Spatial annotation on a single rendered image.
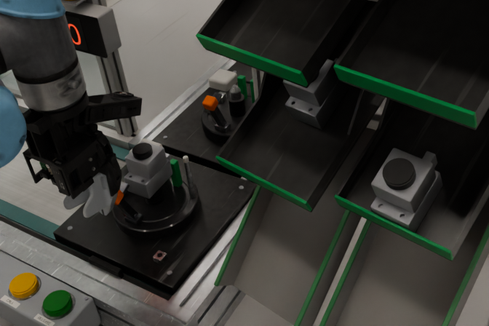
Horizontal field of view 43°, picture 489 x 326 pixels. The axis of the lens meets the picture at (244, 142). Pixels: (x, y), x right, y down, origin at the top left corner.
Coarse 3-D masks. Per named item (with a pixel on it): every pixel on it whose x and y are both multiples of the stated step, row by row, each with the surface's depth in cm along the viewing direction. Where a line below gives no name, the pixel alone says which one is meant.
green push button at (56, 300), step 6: (54, 294) 88; (60, 294) 88; (66, 294) 88; (48, 300) 87; (54, 300) 87; (60, 300) 87; (66, 300) 87; (48, 306) 86; (54, 306) 86; (60, 306) 86; (66, 306) 86; (48, 312) 86; (54, 312) 86; (60, 312) 86
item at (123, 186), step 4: (124, 184) 91; (128, 184) 91; (120, 188) 91; (124, 188) 90; (120, 192) 89; (124, 192) 90; (120, 196) 89; (116, 200) 89; (120, 200) 90; (124, 200) 91; (116, 204) 89; (120, 204) 90; (124, 204) 91; (128, 204) 92; (120, 208) 92; (124, 208) 91; (128, 208) 92; (132, 208) 93; (124, 212) 93; (128, 212) 93; (132, 212) 93; (136, 212) 94; (128, 216) 94; (132, 216) 94; (136, 216) 94
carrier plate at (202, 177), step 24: (192, 168) 107; (216, 192) 102; (240, 192) 101; (72, 216) 100; (96, 216) 100; (216, 216) 97; (72, 240) 96; (96, 240) 96; (120, 240) 95; (144, 240) 95; (168, 240) 94; (192, 240) 94; (216, 240) 95; (120, 264) 92; (144, 264) 91; (168, 264) 91; (192, 264) 90; (168, 288) 88
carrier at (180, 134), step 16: (208, 80) 126; (224, 80) 124; (240, 80) 115; (224, 96) 118; (240, 96) 112; (192, 112) 120; (208, 112) 116; (224, 112) 116; (240, 112) 113; (176, 128) 116; (192, 128) 116; (208, 128) 112; (224, 128) 110; (176, 144) 113; (192, 144) 112; (208, 144) 112; (192, 160) 111; (208, 160) 108; (240, 176) 106
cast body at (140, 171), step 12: (144, 144) 93; (132, 156) 93; (144, 156) 92; (156, 156) 92; (168, 156) 98; (132, 168) 93; (144, 168) 92; (156, 168) 93; (168, 168) 96; (132, 180) 93; (144, 180) 93; (156, 180) 94; (132, 192) 95; (144, 192) 93
